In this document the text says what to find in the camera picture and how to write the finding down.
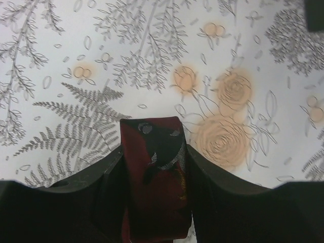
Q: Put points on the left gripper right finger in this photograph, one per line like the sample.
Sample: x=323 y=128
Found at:
x=227 y=208

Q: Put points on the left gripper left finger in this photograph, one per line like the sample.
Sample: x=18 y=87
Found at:
x=85 y=207

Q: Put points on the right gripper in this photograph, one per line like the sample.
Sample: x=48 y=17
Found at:
x=314 y=12

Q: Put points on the dark red patterned tie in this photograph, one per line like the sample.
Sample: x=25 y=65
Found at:
x=157 y=208

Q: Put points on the floral table mat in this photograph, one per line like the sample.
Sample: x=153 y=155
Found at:
x=245 y=79

